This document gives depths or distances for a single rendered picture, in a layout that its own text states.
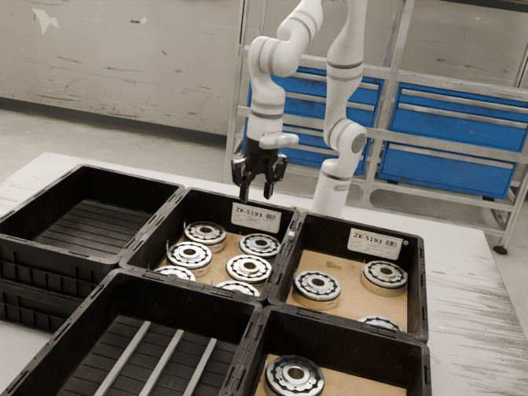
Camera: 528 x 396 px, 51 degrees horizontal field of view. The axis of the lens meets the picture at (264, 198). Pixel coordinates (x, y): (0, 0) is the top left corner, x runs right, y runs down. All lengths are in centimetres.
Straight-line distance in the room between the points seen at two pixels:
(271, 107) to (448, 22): 286
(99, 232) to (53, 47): 318
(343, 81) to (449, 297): 66
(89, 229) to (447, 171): 228
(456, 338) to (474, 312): 14
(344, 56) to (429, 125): 181
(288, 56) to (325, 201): 59
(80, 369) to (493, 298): 112
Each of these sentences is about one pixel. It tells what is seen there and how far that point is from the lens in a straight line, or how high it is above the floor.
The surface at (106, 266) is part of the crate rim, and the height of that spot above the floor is 92.
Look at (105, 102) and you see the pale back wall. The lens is 442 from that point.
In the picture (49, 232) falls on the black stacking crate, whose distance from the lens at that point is 144.
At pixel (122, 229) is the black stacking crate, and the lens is 144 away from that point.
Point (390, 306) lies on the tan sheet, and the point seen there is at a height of 83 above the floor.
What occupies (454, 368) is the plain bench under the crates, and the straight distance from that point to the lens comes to 140.
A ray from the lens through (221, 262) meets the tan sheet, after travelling 132.
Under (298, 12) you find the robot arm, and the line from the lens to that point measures 122.
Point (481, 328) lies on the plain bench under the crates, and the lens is 156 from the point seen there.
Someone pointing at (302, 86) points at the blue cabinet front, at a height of 78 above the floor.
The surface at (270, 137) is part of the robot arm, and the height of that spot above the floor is 116.
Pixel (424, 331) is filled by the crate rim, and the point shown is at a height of 93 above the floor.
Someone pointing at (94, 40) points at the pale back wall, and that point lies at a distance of 434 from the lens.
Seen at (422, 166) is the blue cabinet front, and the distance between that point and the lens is 325.
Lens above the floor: 156
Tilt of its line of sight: 26 degrees down
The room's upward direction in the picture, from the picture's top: 8 degrees clockwise
